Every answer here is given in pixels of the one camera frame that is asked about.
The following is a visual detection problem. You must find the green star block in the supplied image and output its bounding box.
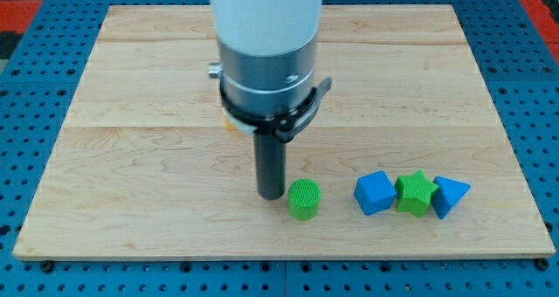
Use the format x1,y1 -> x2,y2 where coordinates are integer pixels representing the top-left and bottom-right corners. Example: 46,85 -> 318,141
395,169 -> 439,218

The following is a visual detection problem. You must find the green cylinder block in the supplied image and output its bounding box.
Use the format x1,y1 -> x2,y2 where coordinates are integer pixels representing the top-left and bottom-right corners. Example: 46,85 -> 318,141
288,178 -> 321,221

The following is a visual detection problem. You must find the blue cube block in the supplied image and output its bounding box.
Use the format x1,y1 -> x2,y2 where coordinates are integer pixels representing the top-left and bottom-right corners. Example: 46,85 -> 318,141
354,170 -> 397,216

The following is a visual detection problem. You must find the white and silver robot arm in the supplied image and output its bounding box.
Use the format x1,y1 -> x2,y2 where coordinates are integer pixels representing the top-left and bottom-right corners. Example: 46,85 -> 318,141
210,0 -> 322,116

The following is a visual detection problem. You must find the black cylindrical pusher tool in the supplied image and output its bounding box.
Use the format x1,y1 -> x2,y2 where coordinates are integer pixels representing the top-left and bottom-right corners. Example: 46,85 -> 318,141
253,135 -> 286,200

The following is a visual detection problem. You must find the light wooden board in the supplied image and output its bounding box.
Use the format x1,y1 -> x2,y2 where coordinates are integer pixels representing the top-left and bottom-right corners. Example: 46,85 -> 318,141
13,5 -> 556,261

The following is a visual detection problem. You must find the yellow block behind arm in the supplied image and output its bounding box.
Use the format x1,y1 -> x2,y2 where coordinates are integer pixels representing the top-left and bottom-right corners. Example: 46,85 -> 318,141
224,117 -> 236,130

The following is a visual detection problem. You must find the black clamp ring with lever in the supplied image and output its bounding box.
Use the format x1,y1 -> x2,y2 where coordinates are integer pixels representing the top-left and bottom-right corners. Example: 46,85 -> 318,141
218,77 -> 334,143

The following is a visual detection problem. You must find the blue triangular prism block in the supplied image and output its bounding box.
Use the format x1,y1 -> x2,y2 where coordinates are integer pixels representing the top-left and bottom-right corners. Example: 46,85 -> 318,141
431,176 -> 471,219

